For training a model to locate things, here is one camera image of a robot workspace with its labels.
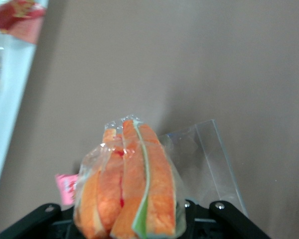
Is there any red plaid cookie box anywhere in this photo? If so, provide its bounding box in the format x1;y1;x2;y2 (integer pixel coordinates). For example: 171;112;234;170
0;0;47;46

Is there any pink snack packet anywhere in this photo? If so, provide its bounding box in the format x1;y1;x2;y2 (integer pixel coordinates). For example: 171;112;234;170
55;173;80;205

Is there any triangle sandwich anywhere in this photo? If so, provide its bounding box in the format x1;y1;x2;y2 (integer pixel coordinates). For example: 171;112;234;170
73;113;187;239

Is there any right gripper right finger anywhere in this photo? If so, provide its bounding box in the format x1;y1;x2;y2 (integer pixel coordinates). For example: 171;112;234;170
208;200;274;239

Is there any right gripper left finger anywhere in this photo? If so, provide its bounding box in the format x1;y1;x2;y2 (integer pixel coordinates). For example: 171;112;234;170
0;203;63;239

